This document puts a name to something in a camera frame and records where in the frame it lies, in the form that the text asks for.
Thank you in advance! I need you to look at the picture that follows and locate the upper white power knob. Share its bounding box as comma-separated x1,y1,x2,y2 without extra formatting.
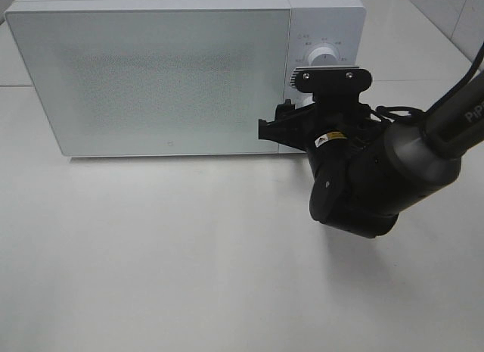
307,44,339,67

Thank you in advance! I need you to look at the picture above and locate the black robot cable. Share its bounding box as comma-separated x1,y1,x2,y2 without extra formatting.
374,43,484,122

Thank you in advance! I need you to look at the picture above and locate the white microwave door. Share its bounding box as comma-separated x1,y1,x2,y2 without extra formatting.
7,10,290,157

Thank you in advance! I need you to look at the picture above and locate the white timer knob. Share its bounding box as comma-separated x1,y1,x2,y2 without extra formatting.
300,96,314,107

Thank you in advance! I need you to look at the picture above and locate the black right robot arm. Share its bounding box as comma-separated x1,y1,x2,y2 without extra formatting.
258,66,483,238

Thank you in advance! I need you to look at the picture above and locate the white microwave oven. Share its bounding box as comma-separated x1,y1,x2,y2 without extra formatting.
4,0,366,154

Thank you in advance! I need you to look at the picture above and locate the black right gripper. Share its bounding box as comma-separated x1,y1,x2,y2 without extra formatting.
258,66,382,154

